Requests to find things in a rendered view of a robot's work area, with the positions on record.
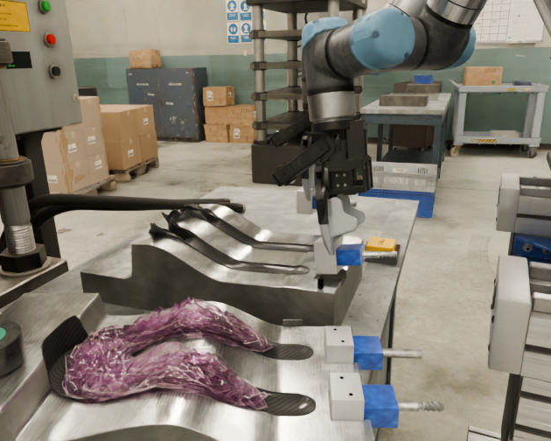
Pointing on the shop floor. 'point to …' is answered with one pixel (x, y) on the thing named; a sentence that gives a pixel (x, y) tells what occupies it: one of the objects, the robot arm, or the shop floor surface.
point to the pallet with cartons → (129, 140)
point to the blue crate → (406, 199)
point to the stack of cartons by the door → (227, 117)
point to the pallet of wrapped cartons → (74, 156)
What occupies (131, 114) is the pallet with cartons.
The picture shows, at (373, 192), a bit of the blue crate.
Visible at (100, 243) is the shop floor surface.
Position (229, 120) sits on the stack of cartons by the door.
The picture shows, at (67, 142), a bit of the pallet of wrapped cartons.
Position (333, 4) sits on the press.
